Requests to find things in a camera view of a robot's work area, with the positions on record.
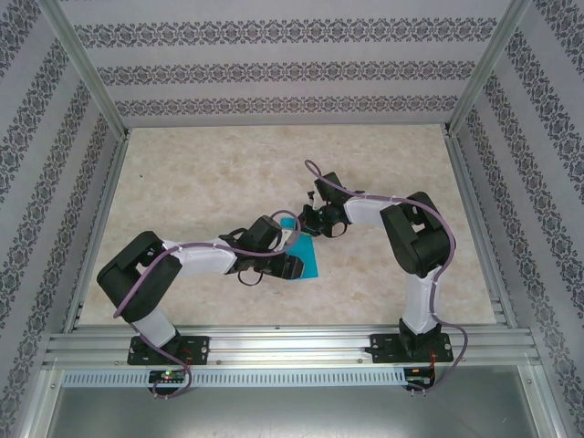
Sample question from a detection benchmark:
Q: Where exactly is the controller board with green light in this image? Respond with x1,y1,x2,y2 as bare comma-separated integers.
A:
149,370,186,384

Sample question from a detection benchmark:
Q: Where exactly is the left aluminium frame post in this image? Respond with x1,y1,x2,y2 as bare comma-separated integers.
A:
40,0,131,138

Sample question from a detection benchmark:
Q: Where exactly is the turquoise cloth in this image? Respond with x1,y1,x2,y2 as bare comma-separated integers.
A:
279,217,321,279

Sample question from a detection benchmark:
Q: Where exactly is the grey slotted cable duct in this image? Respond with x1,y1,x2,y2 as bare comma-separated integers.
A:
61,368,407,389

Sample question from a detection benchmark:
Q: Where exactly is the grey metal sheet tray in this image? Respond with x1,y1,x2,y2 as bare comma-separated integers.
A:
26,367,562,438

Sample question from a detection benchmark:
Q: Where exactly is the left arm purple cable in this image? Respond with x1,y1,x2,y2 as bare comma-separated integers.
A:
112,209,303,402

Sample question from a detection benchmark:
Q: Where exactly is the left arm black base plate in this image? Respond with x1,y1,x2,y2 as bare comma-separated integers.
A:
129,336,211,367

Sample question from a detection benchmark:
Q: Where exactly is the right black wrist camera box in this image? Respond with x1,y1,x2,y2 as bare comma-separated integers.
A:
313,172,350,206

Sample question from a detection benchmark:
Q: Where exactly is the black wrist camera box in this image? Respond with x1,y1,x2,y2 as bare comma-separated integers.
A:
313,172,350,206
239,215,282,252

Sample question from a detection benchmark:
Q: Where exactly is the aluminium frame post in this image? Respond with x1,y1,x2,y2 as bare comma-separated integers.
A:
40,0,131,138
444,0,535,138

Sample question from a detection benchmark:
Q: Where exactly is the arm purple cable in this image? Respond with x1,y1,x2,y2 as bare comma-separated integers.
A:
112,209,303,402
304,159,473,398

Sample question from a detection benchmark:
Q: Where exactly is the left gripper thin black cable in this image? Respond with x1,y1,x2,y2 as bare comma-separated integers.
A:
236,268,266,287

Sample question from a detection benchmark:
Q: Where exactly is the left aluminium side rail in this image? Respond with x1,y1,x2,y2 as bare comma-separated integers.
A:
61,131,133,332

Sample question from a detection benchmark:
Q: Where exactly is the right aluminium frame post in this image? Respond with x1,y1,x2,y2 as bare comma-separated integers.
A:
444,0,535,138

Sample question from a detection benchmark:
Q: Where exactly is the left black wrist camera box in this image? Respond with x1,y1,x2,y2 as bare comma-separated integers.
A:
239,215,282,252

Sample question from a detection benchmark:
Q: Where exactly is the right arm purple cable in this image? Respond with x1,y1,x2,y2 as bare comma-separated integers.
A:
304,159,473,398

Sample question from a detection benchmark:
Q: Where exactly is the right aluminium side rail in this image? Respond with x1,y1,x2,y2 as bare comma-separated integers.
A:
444,130,519,329

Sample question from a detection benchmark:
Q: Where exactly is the aluminium mounting rail beam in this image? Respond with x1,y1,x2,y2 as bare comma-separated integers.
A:
43,326,542,369

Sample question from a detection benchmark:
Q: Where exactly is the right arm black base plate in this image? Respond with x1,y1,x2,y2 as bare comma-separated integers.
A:
370,332,454,365

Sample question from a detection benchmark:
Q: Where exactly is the aluminium side rail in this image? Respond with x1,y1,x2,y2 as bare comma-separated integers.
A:
61,131,133,332
444,130,519,329

